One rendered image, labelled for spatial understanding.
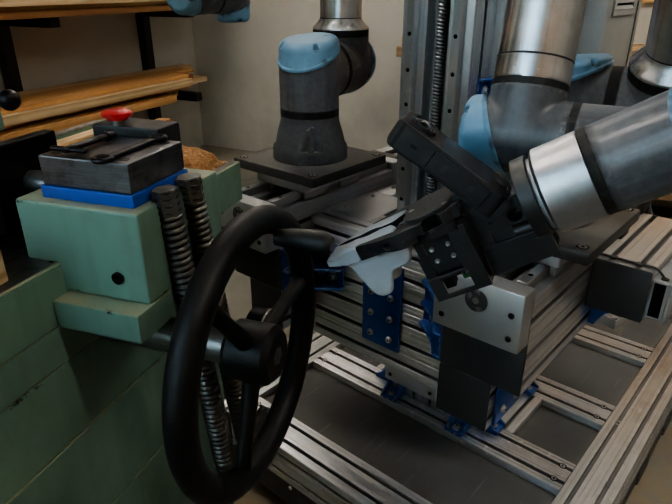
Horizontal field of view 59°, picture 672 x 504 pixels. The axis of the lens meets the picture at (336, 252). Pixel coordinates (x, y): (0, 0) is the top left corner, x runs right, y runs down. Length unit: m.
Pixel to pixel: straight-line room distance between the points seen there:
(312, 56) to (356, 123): 2.91
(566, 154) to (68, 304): 0.45
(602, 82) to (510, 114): 0.29
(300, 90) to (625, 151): 0.75
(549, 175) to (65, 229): 0.42
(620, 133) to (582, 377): 1.24
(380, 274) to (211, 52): 4.05
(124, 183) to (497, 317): 0.51
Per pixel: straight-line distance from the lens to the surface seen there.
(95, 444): 0.72
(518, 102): 0.61
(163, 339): 0.62
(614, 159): 0.49
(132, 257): 0.55
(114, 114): 0.64
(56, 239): 0.60
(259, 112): 4.39
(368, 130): 4.00
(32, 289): 0.59
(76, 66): 3.87
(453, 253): 0.53
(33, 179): 0.68
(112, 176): 0.55
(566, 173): 0.49
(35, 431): 0.64
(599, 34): 1.30
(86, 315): 0.59
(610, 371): 1.74
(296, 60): 1.14
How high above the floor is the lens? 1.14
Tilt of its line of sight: 25 degrees down
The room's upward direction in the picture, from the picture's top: straight up
